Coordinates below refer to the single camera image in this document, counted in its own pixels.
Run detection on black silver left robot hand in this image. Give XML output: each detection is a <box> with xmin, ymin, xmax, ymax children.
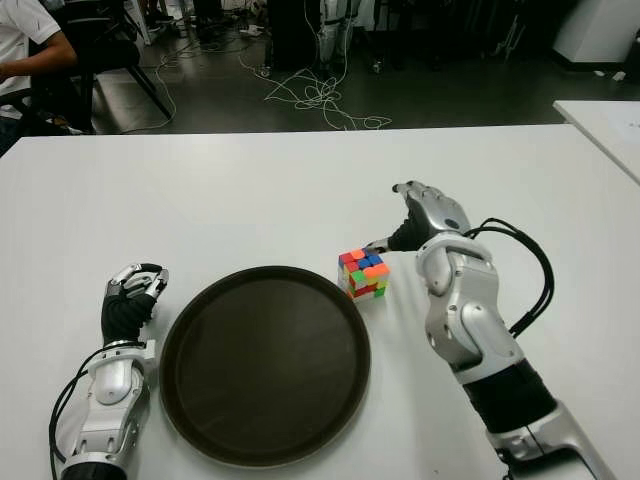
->
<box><xmin>99</xmin><ymin>262</ymin><xmax>170</xmax><ymax>349</ymax></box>

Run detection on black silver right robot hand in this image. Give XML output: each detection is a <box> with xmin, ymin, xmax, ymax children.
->
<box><xmin>363</xmin><ymin>179</ymin><xmax>474</xmax><ymax>254</ymax></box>

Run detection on multicoloured Rubik's cube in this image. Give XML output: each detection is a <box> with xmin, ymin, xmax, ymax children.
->
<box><xmin>337</xmin><ymin>247</ymin><xmax>391</xmax><ymax>300</ymax></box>

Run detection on dark brown round plate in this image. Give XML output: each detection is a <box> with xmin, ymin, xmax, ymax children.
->
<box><xmin>159</xmin><ymin>265</ymin><xmax>373</xmax><ymax>462</ymax></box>

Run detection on white side table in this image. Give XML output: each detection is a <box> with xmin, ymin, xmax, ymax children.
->
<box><xmin>553</xmin><ymin>99</ymin><xmax>640</xmax><ymax>184</ymax></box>

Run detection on black cabinet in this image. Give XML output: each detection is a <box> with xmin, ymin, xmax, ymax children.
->
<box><xmin>267</xmin><ymin>0</ymin><xmax>321</xmax><ymax>71</ymax></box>

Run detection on white cabinet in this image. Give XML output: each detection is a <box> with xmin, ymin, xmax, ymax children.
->
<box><xmin>552</xmin><ymin>0</ymin><xmax>640</xmax><ymax>64</ymax></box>

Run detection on black chair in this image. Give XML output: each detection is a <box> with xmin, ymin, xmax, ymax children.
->
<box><xmin>29</xmin><ymin>0</ymin><xmax>172</xmax><ymax>135</ymax></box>

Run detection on seated person in white shirt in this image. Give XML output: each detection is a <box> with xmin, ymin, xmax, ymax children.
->
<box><xmin>0</xmin><ymin>0</ymin><xmax>79</xmax><ymax>151</ymax></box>

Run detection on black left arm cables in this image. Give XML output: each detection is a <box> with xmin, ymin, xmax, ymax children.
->
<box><xmin>48</xmin><ymin>349</ymin><xmax>109</xmax><ymax>471</ymax></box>

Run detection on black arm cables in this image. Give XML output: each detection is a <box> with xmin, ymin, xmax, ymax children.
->
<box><xmin>464</xmin><ymin>217</ymin><xmax>555</xmax><ymax>334</ymax></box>
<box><xmin>48</xmin><ymin>349</ymin><xmax>109</xmax><ymax>471</ymax></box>

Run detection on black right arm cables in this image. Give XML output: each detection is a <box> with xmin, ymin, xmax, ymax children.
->
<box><xmin>464</xmin><ymin>217</ymin><xmax>555</xmax><ymax>334</ymax></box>

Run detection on tangled white floor cable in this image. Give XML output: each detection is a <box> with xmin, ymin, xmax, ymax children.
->
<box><xmin>238</xmin><ymin>49</ymin><xmax>394</xmax><ymax>132</ymax></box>

